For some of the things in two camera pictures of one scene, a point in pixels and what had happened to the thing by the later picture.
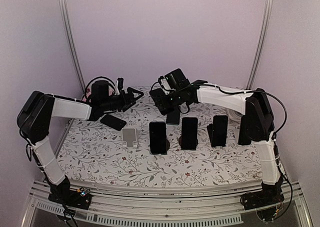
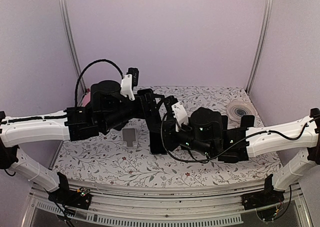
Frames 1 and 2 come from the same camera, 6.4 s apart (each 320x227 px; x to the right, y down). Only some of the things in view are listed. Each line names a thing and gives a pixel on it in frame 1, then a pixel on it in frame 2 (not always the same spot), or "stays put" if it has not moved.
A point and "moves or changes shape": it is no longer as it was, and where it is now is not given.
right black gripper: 178,104 -> 170,144
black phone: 164,102 moves or changes shape
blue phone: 158,137 stays put
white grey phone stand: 129,137 stays put
